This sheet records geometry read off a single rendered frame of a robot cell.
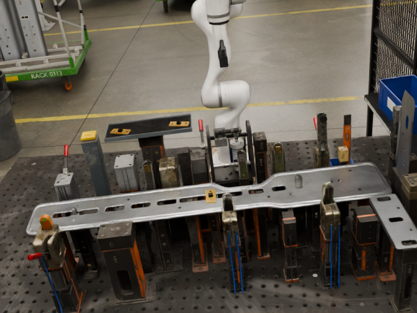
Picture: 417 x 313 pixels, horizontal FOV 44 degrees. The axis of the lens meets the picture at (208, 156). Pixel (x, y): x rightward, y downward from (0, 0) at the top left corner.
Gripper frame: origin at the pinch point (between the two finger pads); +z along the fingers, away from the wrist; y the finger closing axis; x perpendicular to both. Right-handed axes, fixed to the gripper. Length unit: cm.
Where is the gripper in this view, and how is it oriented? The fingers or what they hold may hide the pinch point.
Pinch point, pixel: (223, 60)
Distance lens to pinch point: 203.0
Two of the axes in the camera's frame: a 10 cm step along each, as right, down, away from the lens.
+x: 9.9, -1.2, -0.2
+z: 1.1, 8.5, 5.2
